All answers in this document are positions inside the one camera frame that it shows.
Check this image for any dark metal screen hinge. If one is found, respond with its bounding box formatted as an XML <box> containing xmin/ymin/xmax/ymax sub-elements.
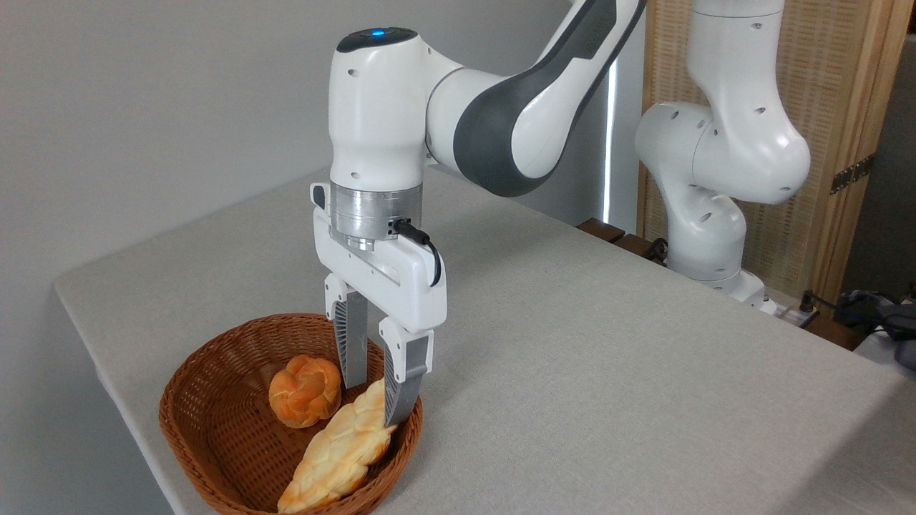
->
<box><xmin>829</xmin><ymin>153</ymin><xmax>876</xmax><ymax>196</ymax></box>

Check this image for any round orange bread roll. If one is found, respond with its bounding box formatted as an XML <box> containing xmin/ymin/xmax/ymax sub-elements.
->
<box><xmin>268</xmin><ymin>353</ymin><xmax>344</xmax><ymax>429</ymax></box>

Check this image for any wooden folding screen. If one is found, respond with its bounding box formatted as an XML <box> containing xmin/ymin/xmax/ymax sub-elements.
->
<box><xmin>636</xmin><ymin>0</ymin><xmax>916</xmax><ymax>307</ymax></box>

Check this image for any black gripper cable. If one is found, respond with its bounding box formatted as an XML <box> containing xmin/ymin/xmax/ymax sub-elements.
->
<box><xmin>391</xmin><ymin>218</ymin><xmax>444</xmax><ymax>288</ymax></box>

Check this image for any black power cable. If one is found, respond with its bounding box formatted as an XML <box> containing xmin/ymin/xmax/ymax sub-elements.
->
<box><xmin>799</xmin><ymin>289</ymin><xmax>870</xmax><ymax>320</ymax></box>

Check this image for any dark wooden block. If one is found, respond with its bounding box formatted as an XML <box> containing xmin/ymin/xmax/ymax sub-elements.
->
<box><xmin>576</xmin><ymin>217</ymin><xmax>627</xmax><ymax>245</ymax></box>
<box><xmin>613</xmin><ymin>232</ymin><xmax>668</xmax><ymax>264</ymax></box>

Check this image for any brown wicker basket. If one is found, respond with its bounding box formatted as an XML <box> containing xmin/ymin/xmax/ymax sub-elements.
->
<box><xmin>158</xmin><ymin>313</ymin><xmax>424</xmax><ymax>515</ymax></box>

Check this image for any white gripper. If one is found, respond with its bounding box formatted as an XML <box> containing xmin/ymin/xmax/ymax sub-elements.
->
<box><xmin>310</xmin><ymin>182</ymin><xmax>449</xmax><ymax>428</ymax></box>

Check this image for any dark grey bag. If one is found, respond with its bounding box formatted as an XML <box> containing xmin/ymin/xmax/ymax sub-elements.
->
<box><xmin>834</xmin><ymin>288</ymin><xmax>916</xmax><ymax>371</ymax></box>

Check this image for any long braided bread loaf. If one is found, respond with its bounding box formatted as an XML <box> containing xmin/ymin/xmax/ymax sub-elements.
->
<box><xmin>276</xmin><ymin>378</ymin><xmax>399</xmax><ymax>515</ymax></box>

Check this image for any white power strip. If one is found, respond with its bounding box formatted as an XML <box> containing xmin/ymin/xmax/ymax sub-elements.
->
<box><xmin>774</xmin><ymin>303</ymin><xmax>821</xmax><ymax>330</ymax></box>

